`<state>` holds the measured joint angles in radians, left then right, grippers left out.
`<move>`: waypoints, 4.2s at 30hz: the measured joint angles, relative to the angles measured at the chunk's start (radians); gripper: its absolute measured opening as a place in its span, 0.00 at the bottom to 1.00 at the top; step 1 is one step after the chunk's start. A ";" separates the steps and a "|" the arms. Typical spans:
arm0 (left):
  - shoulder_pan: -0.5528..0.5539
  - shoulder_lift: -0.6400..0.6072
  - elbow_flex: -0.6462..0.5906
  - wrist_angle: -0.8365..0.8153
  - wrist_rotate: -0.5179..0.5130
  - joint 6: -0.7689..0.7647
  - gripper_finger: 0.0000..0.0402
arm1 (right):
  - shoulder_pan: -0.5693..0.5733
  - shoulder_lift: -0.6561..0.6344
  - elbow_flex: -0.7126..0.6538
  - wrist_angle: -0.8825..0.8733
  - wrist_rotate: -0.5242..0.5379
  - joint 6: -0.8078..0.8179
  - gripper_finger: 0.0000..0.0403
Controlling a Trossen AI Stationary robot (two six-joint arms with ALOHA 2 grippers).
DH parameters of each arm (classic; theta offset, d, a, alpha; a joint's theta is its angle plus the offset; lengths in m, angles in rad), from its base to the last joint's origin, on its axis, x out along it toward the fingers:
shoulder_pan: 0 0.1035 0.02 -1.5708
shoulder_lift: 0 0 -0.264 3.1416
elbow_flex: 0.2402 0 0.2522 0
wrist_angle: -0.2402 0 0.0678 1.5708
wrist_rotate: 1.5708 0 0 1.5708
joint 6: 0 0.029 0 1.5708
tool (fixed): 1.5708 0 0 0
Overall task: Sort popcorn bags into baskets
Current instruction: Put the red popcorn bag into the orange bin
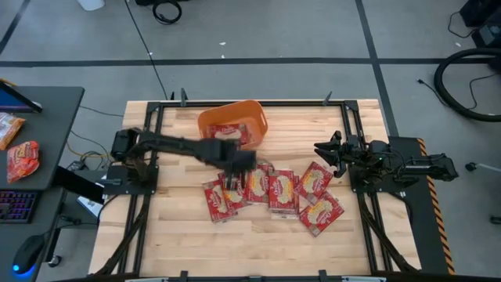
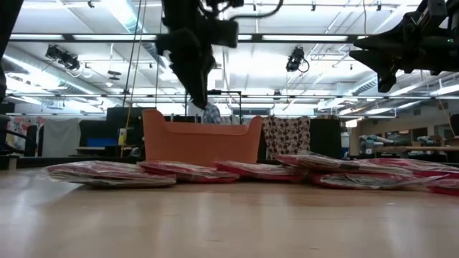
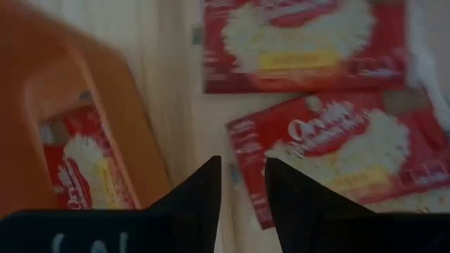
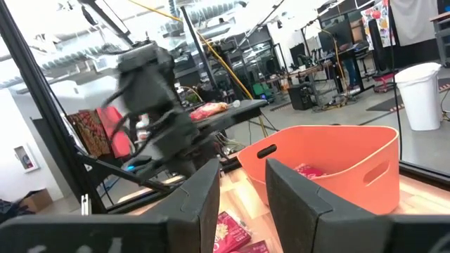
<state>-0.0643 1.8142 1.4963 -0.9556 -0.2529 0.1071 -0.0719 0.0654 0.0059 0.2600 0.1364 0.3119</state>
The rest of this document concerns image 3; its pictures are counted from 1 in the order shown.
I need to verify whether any red cardboard snack box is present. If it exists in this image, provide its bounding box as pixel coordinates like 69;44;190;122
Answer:
202;0;409;95

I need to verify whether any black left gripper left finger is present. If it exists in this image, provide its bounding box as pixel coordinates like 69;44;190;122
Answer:
0;155;223;253

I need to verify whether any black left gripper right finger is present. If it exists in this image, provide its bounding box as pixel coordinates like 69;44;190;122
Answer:
264;157;450;253

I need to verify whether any red popcorn bag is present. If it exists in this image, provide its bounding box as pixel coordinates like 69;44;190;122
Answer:
38;104;139;211
225;91;450;230

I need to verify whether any orange plastic basket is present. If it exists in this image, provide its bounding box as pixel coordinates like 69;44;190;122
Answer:
0;0;172;219

